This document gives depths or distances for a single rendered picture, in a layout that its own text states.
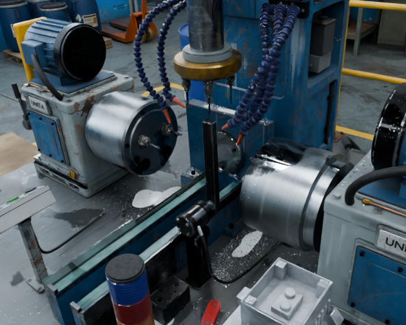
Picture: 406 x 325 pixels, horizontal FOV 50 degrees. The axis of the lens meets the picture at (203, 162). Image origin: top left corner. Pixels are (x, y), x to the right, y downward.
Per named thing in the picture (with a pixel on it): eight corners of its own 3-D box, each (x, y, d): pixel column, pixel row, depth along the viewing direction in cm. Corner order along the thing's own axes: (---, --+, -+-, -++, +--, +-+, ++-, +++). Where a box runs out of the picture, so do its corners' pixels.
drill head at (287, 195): (263, 188, 134) (265, 114, 121) (400, 240, 111) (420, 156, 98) (212, 231, 118) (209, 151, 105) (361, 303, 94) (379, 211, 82)
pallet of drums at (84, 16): (82, 39, 654) (71, -14, 616) (113, 47, 605) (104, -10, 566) (4, 59, 583) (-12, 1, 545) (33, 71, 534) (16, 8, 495)
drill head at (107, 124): (120, 133, 171) (109, 72, 158) (190, 160, 151) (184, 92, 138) (67, 160, 155) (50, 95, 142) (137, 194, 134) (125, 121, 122)
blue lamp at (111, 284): (131, 271, 72) (127, 250, 70) (156, 287, 68) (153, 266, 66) (102, 293, 68) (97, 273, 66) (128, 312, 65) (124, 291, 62)
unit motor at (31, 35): (72, 113, 183) (48, 9, 161) (125, 133, 164) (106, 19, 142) (17, 137, 166) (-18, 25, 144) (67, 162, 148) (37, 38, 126)
